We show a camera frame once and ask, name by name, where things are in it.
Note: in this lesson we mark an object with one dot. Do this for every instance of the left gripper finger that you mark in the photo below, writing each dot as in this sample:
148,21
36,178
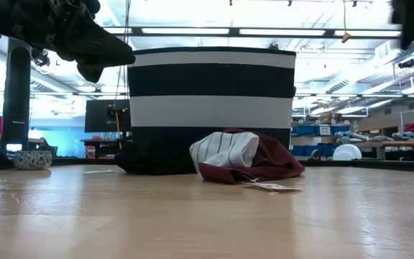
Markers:
91,72
99,46

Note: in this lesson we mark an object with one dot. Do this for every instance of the black fuzzy garment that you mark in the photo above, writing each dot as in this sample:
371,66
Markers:
149,163

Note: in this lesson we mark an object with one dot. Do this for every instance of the white dark-striped garment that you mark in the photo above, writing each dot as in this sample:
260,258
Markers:
228,151

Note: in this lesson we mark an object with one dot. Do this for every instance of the maroon garment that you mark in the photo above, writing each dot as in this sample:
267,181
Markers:
275,162

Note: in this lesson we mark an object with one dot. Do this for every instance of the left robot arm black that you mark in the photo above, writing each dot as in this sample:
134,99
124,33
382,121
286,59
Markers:
16,90

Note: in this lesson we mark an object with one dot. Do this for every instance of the black monitor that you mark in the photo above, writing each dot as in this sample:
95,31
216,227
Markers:
99,115

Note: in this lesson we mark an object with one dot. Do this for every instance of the blue white patterned bowl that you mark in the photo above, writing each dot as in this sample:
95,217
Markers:
32,160

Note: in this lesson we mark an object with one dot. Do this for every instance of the wooden shelf table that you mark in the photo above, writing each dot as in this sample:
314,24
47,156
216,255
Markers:
408,144

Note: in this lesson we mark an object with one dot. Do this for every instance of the white round object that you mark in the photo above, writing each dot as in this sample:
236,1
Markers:
347,153

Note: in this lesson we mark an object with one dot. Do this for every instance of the blue storage bin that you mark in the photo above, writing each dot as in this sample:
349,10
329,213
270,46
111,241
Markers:
302,130
309,150

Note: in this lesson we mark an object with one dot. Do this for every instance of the white hang tag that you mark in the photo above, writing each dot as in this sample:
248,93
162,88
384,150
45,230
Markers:
271,186

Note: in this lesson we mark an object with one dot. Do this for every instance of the black ceiling camera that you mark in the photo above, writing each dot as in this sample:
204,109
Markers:
406,63

